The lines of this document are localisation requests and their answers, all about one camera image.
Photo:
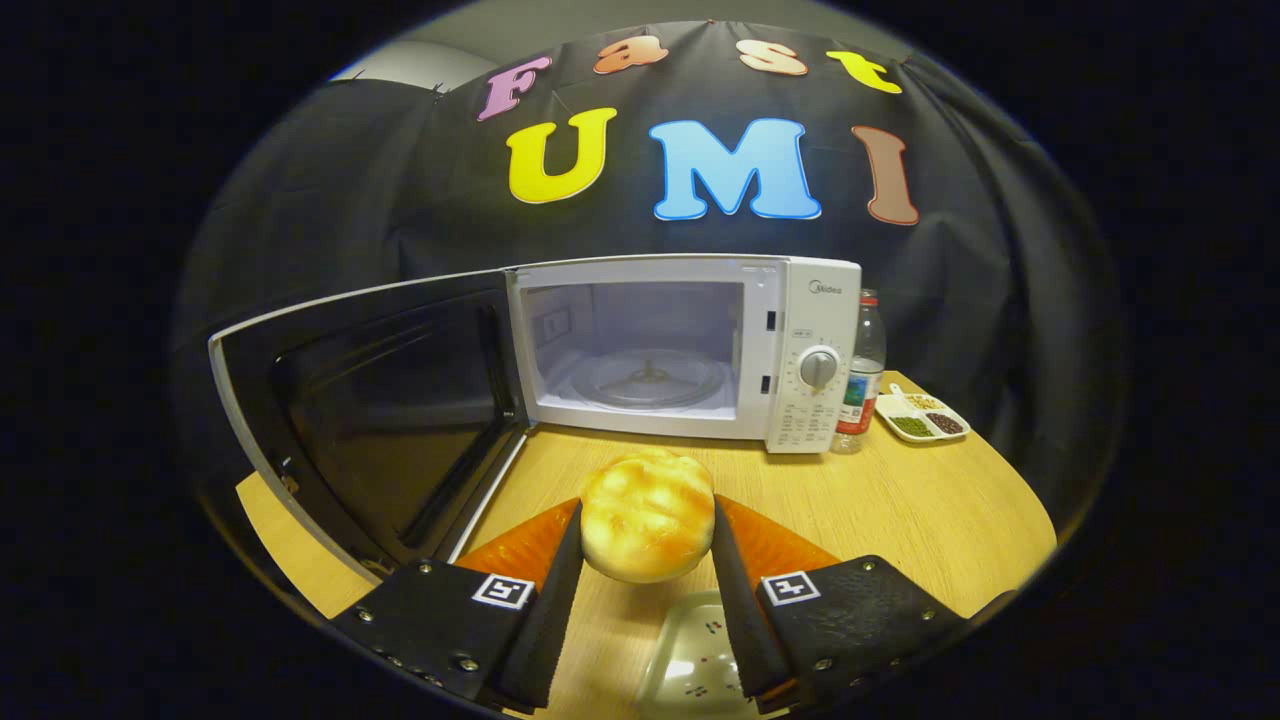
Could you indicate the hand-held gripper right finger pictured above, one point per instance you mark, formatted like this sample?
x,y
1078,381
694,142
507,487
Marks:
x,y
740,620

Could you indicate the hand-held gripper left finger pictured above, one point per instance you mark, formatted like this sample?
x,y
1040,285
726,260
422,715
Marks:
x,y
545,620

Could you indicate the golden bread bun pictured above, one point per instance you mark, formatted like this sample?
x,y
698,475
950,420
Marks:
x,y
648,515

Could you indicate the white microwave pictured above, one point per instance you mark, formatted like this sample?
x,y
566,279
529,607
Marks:
x,y
815,320

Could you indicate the pale square plate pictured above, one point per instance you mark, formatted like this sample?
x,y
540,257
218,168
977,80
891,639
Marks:
x,y
690,660

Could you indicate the clear plastic water bottle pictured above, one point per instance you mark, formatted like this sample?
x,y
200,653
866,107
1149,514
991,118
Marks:
x,y
860,390

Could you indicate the white divided dish with beans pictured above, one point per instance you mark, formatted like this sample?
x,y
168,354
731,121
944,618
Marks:
x,y
922,418

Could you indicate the black backdrop cloth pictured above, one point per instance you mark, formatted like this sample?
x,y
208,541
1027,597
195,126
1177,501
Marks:
x,y
350,200

